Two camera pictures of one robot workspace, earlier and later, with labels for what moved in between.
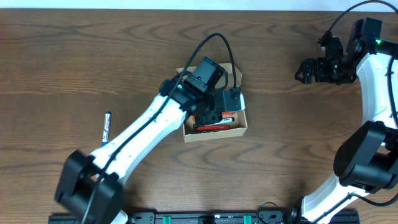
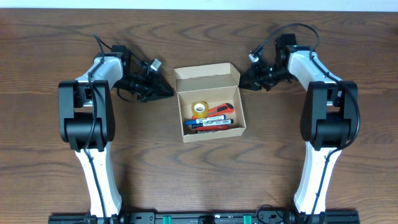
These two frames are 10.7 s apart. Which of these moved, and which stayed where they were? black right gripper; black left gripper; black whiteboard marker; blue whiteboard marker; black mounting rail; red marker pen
Moved: black right gripper; blue whiteboard marker; black left gripper
Stayed: red marker pen; black mounting rail; black whiteboard marker
